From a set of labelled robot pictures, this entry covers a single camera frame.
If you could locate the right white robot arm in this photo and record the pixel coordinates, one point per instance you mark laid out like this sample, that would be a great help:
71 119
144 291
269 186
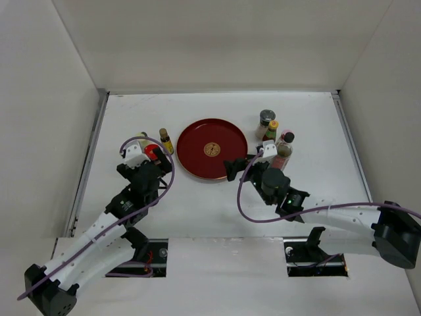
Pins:
384 230

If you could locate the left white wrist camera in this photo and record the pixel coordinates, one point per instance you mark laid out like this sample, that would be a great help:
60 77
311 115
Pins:
133 154

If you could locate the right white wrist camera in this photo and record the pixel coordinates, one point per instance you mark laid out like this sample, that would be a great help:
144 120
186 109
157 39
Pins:
267 151

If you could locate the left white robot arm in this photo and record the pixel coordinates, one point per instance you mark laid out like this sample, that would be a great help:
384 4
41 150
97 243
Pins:
55 287

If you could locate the yellow-cap red sauce bottle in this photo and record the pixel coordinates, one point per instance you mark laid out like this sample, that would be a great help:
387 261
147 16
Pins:
271 131

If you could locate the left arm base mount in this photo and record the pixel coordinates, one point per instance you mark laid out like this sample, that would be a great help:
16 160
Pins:
148 263

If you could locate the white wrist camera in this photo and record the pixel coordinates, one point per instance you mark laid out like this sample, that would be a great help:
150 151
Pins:
267 151
133 154

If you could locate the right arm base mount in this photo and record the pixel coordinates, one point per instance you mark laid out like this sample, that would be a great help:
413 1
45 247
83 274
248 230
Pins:
304 257

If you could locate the red-lid chili sauce jar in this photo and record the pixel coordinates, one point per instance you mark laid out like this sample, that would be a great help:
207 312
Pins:
148 150

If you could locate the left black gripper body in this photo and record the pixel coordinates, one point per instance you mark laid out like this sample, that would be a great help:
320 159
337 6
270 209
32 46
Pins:
128 172

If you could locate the round red lacquer tray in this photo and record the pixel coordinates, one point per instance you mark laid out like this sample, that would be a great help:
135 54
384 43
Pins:
204 145

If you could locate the grey-lid salt grinder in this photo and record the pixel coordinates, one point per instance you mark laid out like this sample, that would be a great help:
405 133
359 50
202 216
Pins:
265 117

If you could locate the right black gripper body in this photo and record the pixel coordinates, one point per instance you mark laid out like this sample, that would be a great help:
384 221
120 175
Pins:
255 176

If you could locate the cream-cap white shaker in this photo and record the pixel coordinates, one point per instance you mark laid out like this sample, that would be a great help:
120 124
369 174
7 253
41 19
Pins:
142 141

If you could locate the small yellow-label oil bottle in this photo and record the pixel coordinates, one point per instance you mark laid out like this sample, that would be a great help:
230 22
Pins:
166 141

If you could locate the black-cap dark vinegar bottle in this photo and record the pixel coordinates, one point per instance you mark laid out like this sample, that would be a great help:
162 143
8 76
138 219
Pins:
284 151

